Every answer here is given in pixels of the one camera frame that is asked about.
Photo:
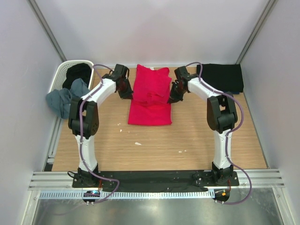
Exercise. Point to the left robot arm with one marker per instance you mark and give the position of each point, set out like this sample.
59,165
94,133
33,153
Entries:
84,122

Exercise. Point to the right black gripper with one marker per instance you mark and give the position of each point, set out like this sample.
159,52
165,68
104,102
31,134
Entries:
174,98

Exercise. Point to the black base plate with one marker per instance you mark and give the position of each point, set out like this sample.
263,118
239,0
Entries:
152,181

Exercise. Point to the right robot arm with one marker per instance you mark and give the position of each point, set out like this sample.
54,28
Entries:
221,118

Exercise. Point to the white plastic basket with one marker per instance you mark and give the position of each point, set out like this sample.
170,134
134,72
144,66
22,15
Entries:
61,73

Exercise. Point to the red t shirt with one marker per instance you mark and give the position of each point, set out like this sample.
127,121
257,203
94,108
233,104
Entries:
150,106

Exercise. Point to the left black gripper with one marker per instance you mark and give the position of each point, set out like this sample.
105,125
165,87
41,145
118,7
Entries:
128,94

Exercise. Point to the slotted cable duct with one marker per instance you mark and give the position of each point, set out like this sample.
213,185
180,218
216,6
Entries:
92,195

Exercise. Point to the grey blue t shirt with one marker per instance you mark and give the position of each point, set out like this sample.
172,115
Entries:
59,101

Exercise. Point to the aluminium frame rail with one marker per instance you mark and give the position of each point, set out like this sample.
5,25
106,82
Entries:
264,178

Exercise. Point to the folded black t shirt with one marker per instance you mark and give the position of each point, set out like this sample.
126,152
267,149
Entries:
222,77

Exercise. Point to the black t shirt in basket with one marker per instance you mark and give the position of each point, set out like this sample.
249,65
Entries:
81,70

